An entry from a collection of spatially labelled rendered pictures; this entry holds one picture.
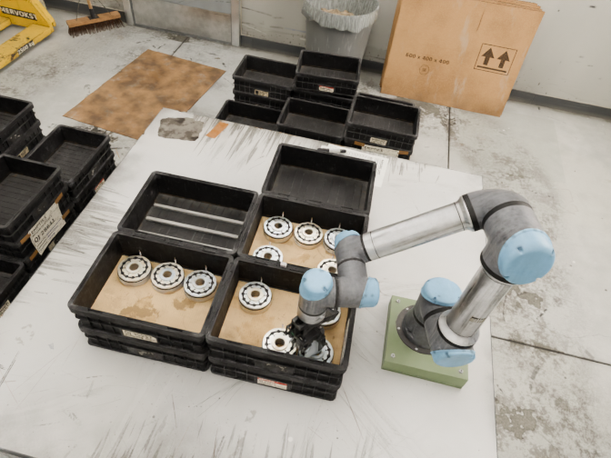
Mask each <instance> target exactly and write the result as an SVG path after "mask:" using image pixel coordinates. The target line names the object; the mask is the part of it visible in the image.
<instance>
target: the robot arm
mask: <svg viewBox="0 0 611 458"><path fill-rule="evenodd" d="M466 230H469V231H471V232H476V231H479V230H484V232H485V235H486V238H487V243H486V245H485V247H484V249H483V250H482V252H481V254H480V256H479V261H480V264H481V265H480V266H479V268H478V269H477V271H476V273H475V274H474V276H473V277H472V279H471V280H470V282H469V283H468V285H467V286H466V289H465V290H464V291H463V292H462V291H461V289H460V287H459V286H458V285H457V284H456V283H454V282H452V281H450V280H449V279H446V278H443V277H434V278H431V279H428V280H427V281H426V282H425V283H424V285H423V286H422V288H421V291H420V294H419V296H418V298H417V300H416V304H415V306H414V307H413V308H411V309H410V310H409V311H408V312H407V313H406V314H405V316H404V319H403V322H402V329H403V332H404V334H405V336H406V338H407V339H408V340H409V341H410V342H411V343H412V344H414V345H416V346H418V347H421V348H425V349H430V351H431V352H430V353H431V354H432V357H433V360H434V362H435V363H436V364H438V365H440V366H444V367H457V366H462V365H466V364H469V363H472V362H473V361H474V360H475V358H476V351H475V350H474V345H475V343H476V342H477V340H478V338H479V335H480V330H479V328H480V327H481V326H482V324H483V323H484V322H485V321H486V319H487V318H488V316H489V315H490V314H491V313H492V312H493V311H494V310H495V308H496V307H497V306H498V304H499V303H500V302H501V300H502V299H503V298H504V297H505V295H506V294H507V292H508V291H509V290H510V289H511V287H512V286H513V285H518V284H530V283H532V282H534V281H536V278H542V277H543V276H545V275H546V274H547V273H548V272H549V271H550V270H551V268H552V267H553V265H554V262H555V259H556V254H555V250H554V248H553V245H552V242H551V240H550V238H549V236H548V235H547V234H546V232H545V230H544V229H543V227H542V225H541V224H540V222H539V220H538V219H537V217H536V214H535V212H534V211H533V208H532V206H531V204H530V203H529V202H528V201H527V200H526V199H525V197H524V196H522V195H520V194H518V193H516V192H513V191H509V190H505V189H484V190H477V191H474V192H470V193H467V194H463V195H460V196H459V198H458V200H457V201H456V202H453V203H451V204H447V205H444V206H441V207H438V208H436V209H433V210H431V211H428V212H425V213H422V214H418V215H415V216H412V217H410V218H407V219H405V220H402V221H399V222H396V223H393V224H390V225H387V226H384V227H381V228H378V229H375V230H373V231H370V232H368V233H365V234H359V233H358V232H356V231H352V230H351V231H347V230H346V231H343V232H341V233H339V234H338V235H337V236H336V238H335V256H336V268H337V276H338V277H332V276H331V275H330V273H329V272H327V271H325V270H322V269H321V268H313V269H310V270H308V271H307V272H306V273H305V274H304V275H303V278H302V281H301V284H300V286H299V298H298V303H297V311H296V312H297V316H295V317H294V318H293V319H292V321H291V323H290V324H288V325H287V326H286V329H285V336H287V335H288V334H289V335H290V336H291V337H292V338H291V339H290V340H289V342H291V341H293V340H294V341H295V347H296V348H297V349H298V350H299V351H300V350H301V353H303V352H304V351H306V350H307V349H308V348H309V350H308V351H307V353H306V354H305V356H304V357H306V358H308V357H310V356H312V355H317V354H318V353H319V352H320V351H321V350H322V349H323V348H324V347H325V345H326V336H325V329H324V327H323V326H322V325H321V324H323V323H326V322H328V321H331V320H333V319H335V318H336V317H337V315H338V314H339V312H338V311H337V310H336V307H340V308H359V309H361V308H366V307H375V306H377V304H378V301H379V295H380V289H379V282H378V281H377V279H376V278H374V277H370V276H369V277H367V271H366V263H368V262H371V261H374V260H376V259H379V258H382V257H386V256H389V255H391V254H396V253H399V252H402V251H404V250H407V249H410V248H413V247H416V246H419V245H421V244H427V243H430V242H433V241H435V240H438V239H441V238H444V237H447V236H449V235H452V234H457V233H460V232H463V231H466ZM290 326H291V328H290ZM287 328H288V330H289V331H287Z"/></svg>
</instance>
